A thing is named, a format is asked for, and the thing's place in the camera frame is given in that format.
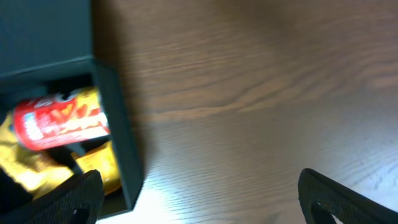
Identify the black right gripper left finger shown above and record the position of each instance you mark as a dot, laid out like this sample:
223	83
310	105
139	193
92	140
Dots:
78	200

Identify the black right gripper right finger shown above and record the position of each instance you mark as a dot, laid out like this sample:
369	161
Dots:
324	200

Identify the small yellow snack packet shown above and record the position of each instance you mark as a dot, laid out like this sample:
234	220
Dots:
103	160

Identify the yellow peanut snack packet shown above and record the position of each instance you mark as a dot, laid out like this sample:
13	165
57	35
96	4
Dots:
37	173

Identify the red snack can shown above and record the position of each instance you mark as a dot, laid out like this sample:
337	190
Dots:
59	119

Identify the black box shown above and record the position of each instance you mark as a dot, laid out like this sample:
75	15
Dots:
49	46

